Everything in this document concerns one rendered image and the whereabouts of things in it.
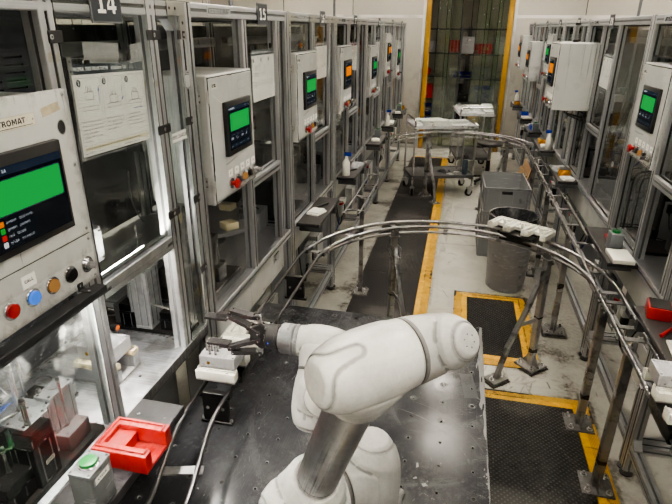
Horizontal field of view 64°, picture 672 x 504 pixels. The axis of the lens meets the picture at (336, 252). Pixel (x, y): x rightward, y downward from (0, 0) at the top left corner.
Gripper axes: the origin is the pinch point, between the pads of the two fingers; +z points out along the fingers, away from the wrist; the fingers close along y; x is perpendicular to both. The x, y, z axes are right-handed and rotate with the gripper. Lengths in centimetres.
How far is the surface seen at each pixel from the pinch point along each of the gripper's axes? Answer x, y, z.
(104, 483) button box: 46.8, -15.5, 8.0
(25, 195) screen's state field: 40, 52, 18
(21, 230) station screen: 43, 45, 18
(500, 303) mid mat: -255, -111, -110
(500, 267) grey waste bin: -276, -90, -108
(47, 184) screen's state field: 34, 52, 18
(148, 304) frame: -24.7, -9.7, 38.2
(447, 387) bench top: -48, -44, -70
